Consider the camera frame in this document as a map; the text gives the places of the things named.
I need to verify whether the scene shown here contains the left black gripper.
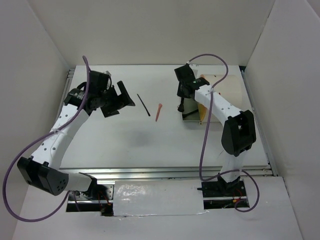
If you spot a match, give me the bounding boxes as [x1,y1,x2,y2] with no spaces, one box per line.
[97,80,135,118]

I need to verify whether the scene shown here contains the olive bottom drawer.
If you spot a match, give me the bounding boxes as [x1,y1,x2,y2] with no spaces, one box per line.
[178,98,200,123]

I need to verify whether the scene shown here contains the yellow drawer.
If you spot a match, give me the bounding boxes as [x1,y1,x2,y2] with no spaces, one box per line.
[197,103,207,122]

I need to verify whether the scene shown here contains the coral orange makeup applicator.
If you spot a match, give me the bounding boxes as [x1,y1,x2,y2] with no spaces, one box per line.
[155,103,163,122]

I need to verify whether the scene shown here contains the thin black eyeliner stick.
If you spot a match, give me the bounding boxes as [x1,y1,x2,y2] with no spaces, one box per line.
[136,93,151,117]

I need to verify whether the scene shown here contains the black brush diagonal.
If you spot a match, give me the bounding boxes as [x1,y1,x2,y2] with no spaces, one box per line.
[177,97,185,113]

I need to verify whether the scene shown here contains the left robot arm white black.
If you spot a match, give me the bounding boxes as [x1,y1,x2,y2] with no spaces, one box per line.
[17,70,135,200]

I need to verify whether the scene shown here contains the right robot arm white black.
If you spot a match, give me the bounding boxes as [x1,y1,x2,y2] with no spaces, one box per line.
[174,63,257,196]

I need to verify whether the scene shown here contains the white cover sheet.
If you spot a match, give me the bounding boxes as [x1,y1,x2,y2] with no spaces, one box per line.
[113,179,205,217]

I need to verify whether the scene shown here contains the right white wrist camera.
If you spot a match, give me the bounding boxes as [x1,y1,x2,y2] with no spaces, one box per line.
[187,62,199,76]

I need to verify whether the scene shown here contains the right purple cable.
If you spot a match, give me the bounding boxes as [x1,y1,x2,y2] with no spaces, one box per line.
[186,52,261,213]

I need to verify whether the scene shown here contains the purple cable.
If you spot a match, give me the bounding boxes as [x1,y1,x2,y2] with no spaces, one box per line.
[3,55,91,223]
[186,52,261,213]

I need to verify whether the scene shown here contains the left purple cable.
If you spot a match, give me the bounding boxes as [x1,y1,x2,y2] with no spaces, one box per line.
[3,55,91,223]

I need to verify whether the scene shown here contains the aluminium rail frame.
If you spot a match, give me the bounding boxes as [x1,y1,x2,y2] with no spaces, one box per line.
[37,67,280,203]

